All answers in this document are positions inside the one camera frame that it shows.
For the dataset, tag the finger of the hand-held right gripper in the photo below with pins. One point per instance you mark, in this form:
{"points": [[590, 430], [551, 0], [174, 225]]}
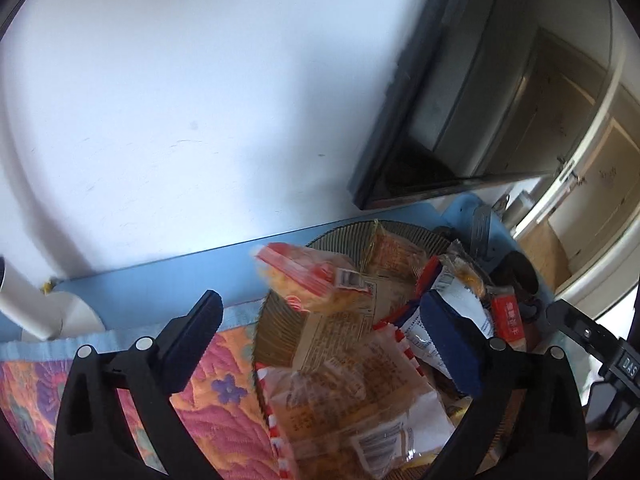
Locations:
{"points": [[570, 317]]}

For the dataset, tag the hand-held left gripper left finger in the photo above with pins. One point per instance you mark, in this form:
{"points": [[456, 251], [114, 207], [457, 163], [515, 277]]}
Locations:
{"points": [[192, 345]]}

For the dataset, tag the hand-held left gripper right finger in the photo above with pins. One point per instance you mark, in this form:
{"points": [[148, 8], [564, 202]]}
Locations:
{"points": [[450, 340]]}

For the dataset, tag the ribbed glass bowl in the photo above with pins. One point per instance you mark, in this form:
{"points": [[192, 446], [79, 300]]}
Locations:
{"points": [[280, 320]]}

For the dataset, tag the orange red striped snack packet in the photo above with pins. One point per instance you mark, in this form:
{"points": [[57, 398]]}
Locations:
{"points": [[300, 285]]}

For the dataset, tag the toasted bread slice packet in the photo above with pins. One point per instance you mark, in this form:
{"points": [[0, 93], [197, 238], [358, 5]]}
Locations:
{"points": [[325, 335]]}

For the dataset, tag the person's right hand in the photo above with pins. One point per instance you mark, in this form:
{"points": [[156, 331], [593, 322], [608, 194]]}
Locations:
{"points": [[602, 447]]}

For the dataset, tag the blue white snack packet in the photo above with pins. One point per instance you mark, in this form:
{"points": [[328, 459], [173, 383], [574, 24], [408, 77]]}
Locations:
{"points": [[465, 305]]}

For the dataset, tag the small red snack packet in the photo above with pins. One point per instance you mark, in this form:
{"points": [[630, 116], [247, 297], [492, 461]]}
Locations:
{"points": [[510, 317]]}

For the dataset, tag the dark round object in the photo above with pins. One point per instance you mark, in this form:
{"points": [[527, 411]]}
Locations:
{"points": [[520, 275]]}

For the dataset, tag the clear yellow snack packet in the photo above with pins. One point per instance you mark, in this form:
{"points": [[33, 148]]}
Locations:
{"points": [[467, 272]]}

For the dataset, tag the floral tablecloth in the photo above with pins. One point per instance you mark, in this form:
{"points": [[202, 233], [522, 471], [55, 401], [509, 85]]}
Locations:
{"points": [[225, 410]]}

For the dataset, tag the clear packet striped edge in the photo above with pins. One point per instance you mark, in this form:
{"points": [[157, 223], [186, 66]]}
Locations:
{"points": [[345, 410]]}

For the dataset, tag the wooden cabinet door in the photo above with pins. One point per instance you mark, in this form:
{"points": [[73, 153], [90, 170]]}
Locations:
{"points": [[600, 170]]}

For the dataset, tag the white desk lamp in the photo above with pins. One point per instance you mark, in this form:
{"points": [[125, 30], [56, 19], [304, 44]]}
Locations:
{"points": [[30, 305]]}

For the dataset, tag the black monitor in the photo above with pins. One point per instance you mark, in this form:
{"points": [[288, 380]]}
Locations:
{"points": [[450, 85]]}

